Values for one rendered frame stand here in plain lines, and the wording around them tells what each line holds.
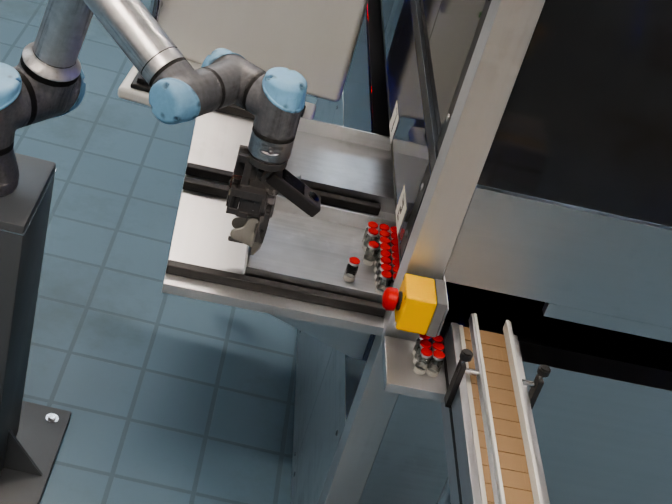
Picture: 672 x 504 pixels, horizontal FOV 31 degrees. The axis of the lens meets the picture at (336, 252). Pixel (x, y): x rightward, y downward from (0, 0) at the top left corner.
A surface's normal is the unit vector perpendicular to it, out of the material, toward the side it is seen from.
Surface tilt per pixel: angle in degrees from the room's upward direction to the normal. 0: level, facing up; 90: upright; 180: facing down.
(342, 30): 90
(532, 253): 90
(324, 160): 0
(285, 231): 0
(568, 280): 90
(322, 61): 90
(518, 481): 0
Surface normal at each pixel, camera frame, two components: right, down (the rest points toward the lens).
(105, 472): 0.25, -0.80
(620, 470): 0.00, 0.57
